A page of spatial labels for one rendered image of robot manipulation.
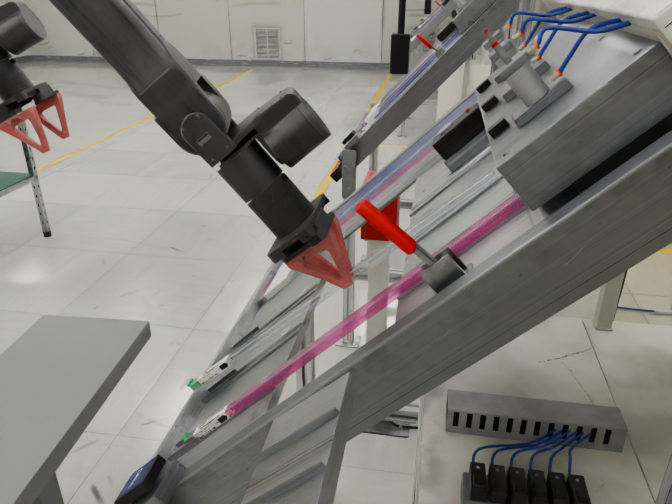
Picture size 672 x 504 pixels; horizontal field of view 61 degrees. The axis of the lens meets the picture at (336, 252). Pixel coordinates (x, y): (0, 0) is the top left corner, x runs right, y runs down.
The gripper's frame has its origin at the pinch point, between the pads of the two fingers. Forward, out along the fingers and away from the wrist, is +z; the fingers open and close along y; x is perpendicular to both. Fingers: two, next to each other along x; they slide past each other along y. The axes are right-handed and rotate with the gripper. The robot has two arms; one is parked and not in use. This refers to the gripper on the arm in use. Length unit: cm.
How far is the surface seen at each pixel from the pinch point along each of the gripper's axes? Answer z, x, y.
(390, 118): 7, 8, 124
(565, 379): 47, -7, 25
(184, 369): 28, 115, 94
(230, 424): 2.3, 16.7, -13.3
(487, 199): 0.1, -19.7, -3.9
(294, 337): 2.2, 10.0, -1.8
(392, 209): 19, 13, 78
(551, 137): -6.2, -28.0, -17.0
